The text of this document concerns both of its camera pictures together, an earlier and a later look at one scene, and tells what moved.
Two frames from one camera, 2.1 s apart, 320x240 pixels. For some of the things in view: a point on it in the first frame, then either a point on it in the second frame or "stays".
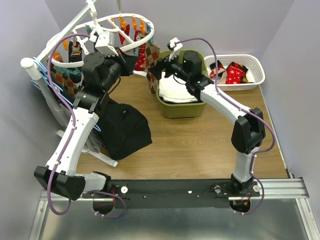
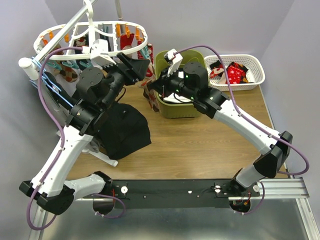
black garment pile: x=124 y=129 stays
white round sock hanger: x=91 y=6 -> x=88 y=6
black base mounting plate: x=172 y=193 stays
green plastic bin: x=175 y=110 stays
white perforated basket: x=235 y=72 stays
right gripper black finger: x=155 y=71 -> x=158 y=85
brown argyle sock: x=152 y=55 -> x=151 y=95
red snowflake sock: x=140 y=64 -> x=151 y=71
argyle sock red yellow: x=243 y=79 stays
